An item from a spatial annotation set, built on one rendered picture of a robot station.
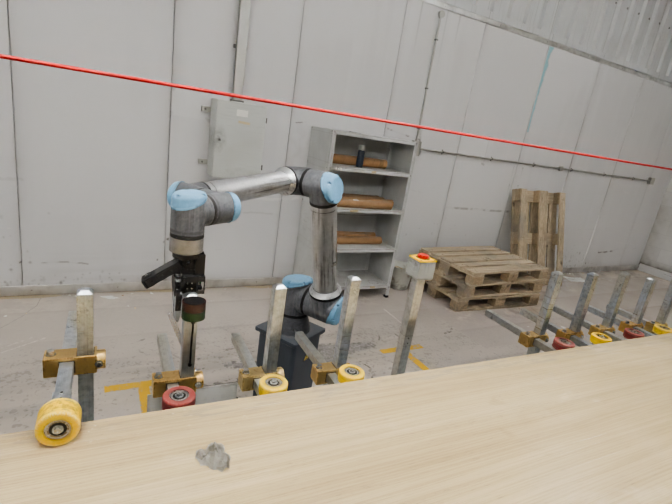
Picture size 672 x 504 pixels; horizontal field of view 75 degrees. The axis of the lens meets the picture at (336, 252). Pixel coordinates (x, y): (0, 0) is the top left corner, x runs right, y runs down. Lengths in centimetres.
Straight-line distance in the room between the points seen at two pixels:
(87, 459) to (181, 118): 306
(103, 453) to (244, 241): 320
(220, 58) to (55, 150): 140
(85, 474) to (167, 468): 15
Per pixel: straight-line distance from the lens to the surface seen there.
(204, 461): 105
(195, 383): 137
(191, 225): 122
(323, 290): 198
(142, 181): 385
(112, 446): 111
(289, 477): 103
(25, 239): 398
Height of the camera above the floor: 162
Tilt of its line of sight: 16 degrees down
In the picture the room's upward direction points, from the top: 9 degrees clockwise
